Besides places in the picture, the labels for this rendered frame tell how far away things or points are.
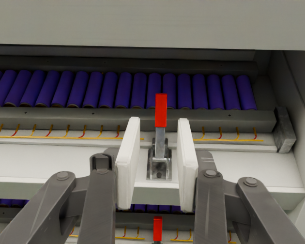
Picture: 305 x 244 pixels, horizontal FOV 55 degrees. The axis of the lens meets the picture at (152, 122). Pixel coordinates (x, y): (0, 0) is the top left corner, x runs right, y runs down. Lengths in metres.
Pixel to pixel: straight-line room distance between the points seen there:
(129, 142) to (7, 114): 0.24
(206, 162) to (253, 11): 0.12
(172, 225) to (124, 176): 0.33
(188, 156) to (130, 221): 0.33
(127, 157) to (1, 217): 0.40
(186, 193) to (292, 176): 0.22
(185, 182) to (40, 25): 0.17
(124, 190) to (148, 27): 0.14
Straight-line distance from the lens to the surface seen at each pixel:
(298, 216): 0.39
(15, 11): 0.26
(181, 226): 0.49
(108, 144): 0.35
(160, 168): 0.33
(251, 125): 0.37
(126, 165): 0.15
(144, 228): 0.50
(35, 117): 0.38
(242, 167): 0.35
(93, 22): 0.25
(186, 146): 0.17
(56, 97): 0.40
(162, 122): 0.30
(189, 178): 0.16
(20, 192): 0.39
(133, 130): 0.19
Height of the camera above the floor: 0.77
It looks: 33 degrees down
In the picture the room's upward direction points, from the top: 1 degrees clockwise
